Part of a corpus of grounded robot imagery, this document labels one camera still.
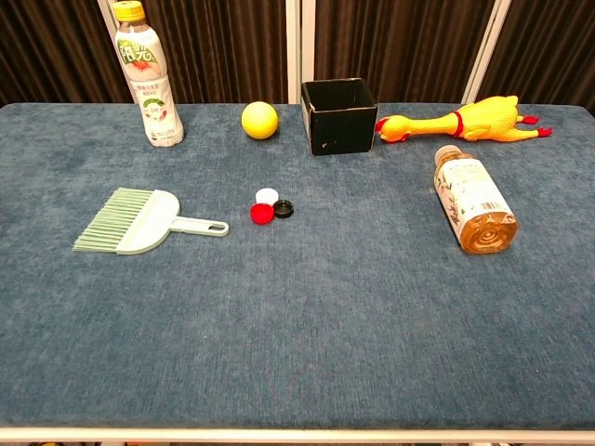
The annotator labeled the red bottle cap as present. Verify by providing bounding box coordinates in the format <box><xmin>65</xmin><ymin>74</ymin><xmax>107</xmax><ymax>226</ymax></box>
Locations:
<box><xmin>249</xmin><ymin>203</ymin><xmax>276</xmax><ymax>226</ymax></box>

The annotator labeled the amber tea bottle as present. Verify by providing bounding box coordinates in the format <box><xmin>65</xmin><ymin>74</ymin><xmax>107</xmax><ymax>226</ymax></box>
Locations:
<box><xmin>432</xmin><ymin>144</ymin><xmax>520</xmax><ymax>256</ymax></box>

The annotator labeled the yellow-capped white drink bottle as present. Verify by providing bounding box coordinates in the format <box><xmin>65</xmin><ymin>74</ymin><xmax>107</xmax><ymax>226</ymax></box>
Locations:
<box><xmin>111</xmin><ymin>0</ymin><xmax>186</xmax><ymax>149</ymax></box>

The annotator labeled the blue table cloth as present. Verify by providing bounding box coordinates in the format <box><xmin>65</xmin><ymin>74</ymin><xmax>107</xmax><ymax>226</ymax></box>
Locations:
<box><xmin>0</xmin><ymin>101</ymin><xmax>595</xmax><ymax>431</ymax></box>

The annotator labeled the black cardboard box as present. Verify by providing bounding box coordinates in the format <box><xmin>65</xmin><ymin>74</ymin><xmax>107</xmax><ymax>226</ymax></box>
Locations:
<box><xmin>300</xmin><ymin>77</ymin><xmax>379</xmax><ymax>158</ymax></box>

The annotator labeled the yellow ball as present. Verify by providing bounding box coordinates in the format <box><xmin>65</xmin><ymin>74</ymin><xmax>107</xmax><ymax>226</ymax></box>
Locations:
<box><xmin>240</xmin><ymin>100</ymin><xmax>280</xmax><ymax>140</ymax></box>

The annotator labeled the dark brown curtain panel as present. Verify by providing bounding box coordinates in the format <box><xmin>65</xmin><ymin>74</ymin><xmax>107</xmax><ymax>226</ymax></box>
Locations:
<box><xmin>0</xmin><ymin>0</ymin><xmax>134</xmax><ymax>108</ymax></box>
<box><xmin>139</xmin><ymin>0</ymin><xmax>289</xmax><ymax>105</ymax></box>
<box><xmin>477</xmin><ymin>0</ymin><xmax>595</xmax><ymax>115</ymax></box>
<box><xmin>314</xmin><ymin>0</ymin><xmax>495</xmax><ymax>105</ymax></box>

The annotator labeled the yellow rubber chicken toy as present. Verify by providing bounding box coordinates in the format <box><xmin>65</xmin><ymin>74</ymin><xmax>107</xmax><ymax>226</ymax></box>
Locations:
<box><xmin>375</xmin><ymin>95</ymin><xmax>554</xmax><ymax>144</ymax></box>

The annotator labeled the white table frame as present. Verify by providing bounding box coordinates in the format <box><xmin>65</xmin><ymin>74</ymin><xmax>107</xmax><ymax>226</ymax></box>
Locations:
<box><xmin>0</xmin><ymin>424</ymin><xmax>595</xmax><ymax>446</ymax></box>

